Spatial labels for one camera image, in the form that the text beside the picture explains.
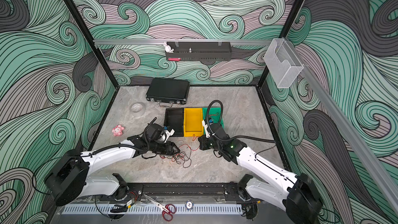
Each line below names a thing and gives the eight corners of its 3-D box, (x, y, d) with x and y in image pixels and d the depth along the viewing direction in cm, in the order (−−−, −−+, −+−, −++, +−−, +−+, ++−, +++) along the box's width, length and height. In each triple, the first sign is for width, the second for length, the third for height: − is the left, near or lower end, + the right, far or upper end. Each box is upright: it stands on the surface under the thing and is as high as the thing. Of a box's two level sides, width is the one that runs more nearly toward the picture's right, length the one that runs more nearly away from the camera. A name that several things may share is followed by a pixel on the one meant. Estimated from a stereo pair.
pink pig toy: (113, 136, 95) (110, 133, 92) (116, 127, 99) (114, 124, 96) (122, 136, 95) (119, 133, 92) (125, 127, 99) (123, 124, 96)
